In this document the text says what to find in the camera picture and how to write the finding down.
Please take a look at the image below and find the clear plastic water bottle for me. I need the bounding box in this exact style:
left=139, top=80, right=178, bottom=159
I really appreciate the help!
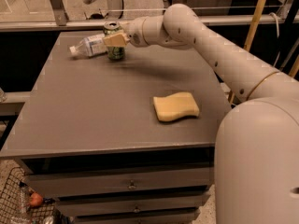
left=69, top=34, right=107, bottom=58

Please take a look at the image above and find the green soda can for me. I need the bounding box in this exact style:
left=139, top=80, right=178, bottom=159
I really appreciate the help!
left=103, top=21, right=125, bottom=61

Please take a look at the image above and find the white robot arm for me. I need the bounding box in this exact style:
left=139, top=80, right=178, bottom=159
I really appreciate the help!
left=105, top=4, right=299, bottom=224

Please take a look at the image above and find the yellow sponge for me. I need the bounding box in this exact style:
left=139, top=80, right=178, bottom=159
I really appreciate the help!
left=153, top=92, right=200, bottom=122

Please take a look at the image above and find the wooden easel frame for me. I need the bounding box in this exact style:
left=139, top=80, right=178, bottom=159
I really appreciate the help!
left=226, top=0, right=299, bottom=102

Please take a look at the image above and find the grey drawer cabinet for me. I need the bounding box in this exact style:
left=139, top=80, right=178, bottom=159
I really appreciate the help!
left=1, top=32, right=230, bottom=224

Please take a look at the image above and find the orange fruit in basket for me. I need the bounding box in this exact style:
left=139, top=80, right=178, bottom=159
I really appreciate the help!
left=29, top=192, right=43, bottom=207

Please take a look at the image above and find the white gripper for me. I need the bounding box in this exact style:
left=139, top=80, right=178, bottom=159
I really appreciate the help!
left=103, top=17, right=148, bottom=48

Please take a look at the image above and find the black wire basket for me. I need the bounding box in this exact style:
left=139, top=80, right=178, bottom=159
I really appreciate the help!
left=0, top=168, right=62, bottom=224

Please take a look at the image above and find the metal railing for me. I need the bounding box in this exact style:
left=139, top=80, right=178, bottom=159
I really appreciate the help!
left=0, top=0, right=299, bottom=34

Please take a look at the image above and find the plastic bottle in basket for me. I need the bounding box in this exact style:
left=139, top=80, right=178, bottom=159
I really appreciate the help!
left=19, top=186, right=30, bottom=216

